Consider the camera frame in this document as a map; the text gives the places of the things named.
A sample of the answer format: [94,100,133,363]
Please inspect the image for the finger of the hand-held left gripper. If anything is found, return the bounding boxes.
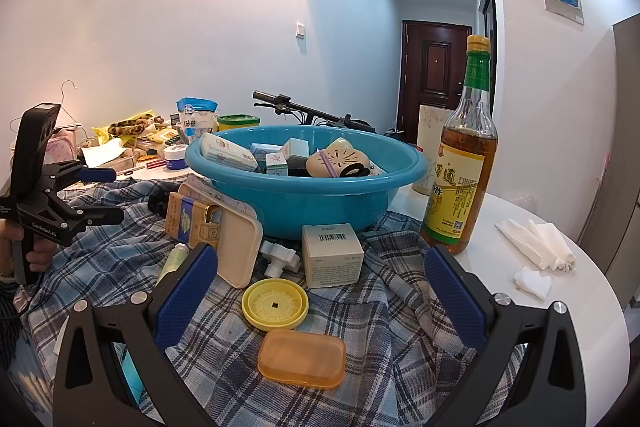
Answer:
[42,161,117,196]
[47,199,125,233]

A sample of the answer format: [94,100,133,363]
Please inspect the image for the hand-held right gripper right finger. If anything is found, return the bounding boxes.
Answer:
[424,244,587,427]

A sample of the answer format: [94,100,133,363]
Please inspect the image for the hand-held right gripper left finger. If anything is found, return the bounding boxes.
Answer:
[52,243,221,427]

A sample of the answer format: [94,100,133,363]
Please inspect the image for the pale green tube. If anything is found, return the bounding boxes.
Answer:
[155,243,191,289]

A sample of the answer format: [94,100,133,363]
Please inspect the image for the beige plastic case tray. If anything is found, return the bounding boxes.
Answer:
[200,202,264,290]

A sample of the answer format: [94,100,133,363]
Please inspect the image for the gold blue carton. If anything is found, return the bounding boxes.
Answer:
[166,192,224,252]

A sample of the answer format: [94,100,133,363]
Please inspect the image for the white plastic valve knob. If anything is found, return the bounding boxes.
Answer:
[258,241,302,279]

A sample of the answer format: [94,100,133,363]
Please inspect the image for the orange small jar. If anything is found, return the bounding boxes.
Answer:
[257,329,347,390]

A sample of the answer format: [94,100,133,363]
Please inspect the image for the blue plastic basin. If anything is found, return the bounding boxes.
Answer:
[185,125,429,240]

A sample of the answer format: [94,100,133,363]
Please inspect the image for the person's left hand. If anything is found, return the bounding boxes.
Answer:
[0,223,57,283]

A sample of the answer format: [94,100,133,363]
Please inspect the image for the pink pouch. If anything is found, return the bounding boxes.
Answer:
[45,129,81,164]

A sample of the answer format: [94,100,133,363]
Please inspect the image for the leopard print cloth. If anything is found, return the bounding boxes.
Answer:
[107,114,156,138]

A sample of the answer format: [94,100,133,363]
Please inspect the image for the white jar blue label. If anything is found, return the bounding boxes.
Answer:
[164,144,193,171]

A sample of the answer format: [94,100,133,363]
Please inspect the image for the crumpled white tissue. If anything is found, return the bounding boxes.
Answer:
[513,268,552,300]

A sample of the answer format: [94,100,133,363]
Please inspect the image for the yellow round lid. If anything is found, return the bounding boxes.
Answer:
[241,279,310,333]

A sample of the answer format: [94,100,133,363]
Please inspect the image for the blue plaid cloth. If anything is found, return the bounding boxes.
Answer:
[7,177,531,427]

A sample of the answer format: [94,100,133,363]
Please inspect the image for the glass bottle yellow label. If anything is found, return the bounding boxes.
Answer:
[419,35,499,256]

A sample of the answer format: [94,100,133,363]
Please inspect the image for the folded white tissues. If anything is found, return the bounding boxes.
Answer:
[495,218,578,272]

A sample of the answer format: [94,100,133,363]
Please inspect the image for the blue white sugar bag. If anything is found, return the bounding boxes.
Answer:
[176,97,220,145]

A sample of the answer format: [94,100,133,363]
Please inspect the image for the white cardboard box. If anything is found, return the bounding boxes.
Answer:
[301,223,365,289]

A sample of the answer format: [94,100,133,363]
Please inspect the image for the white wet wipes pack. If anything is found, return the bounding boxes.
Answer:
[200,133,258,172]

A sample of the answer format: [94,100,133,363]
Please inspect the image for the yellow tub green lid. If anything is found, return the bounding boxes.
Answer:
[217,113,261,134]

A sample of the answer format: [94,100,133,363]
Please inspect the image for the small white box red print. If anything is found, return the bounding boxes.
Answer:
[265,152,288,176]

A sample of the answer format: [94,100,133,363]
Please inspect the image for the white green flat box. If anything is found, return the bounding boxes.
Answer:
[250,143,283,162]

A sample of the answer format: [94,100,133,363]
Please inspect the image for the beige vented case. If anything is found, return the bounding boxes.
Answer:
[306,138,372,178]

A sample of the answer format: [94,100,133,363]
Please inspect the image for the white square box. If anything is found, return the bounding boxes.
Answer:
[280,138,311,172]

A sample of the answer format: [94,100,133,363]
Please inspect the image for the brown entrance door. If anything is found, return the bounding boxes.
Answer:
[397,20,472,142]

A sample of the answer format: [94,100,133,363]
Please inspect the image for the grey refrigerator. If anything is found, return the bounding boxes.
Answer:
[590,13,640,288]

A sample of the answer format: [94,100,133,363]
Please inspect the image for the black framed glass door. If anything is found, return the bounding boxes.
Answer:
[477,0,498,108]

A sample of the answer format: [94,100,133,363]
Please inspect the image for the wire clothes hanger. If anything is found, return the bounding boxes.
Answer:
[10,79,83,132]

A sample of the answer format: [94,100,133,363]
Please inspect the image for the black bicycle handlebar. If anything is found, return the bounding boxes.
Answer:
[252,90,376,132]

